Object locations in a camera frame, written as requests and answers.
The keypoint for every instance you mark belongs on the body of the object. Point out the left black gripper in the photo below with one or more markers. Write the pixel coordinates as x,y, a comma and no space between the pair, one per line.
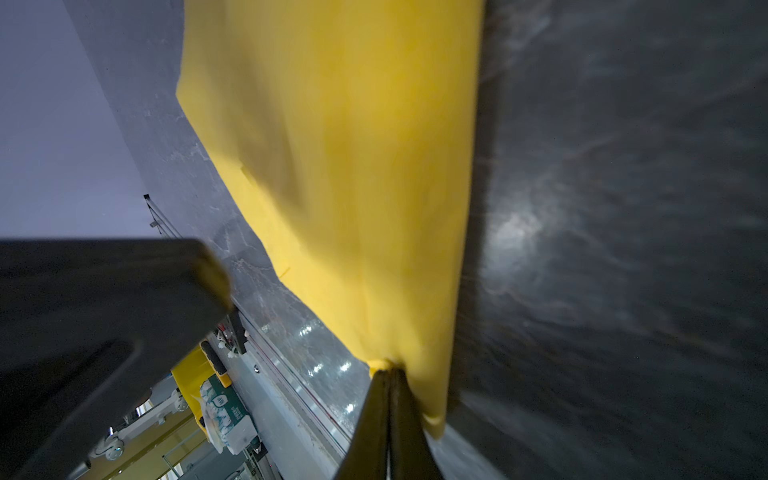
87,328

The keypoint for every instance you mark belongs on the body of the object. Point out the yellow paper napkin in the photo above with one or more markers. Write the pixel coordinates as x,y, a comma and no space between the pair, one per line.
344,132

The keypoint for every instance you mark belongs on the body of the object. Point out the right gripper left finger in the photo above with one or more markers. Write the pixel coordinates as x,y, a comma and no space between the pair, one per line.
367,455

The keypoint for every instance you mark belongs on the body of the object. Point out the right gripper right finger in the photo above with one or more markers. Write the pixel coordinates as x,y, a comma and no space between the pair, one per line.
410,455

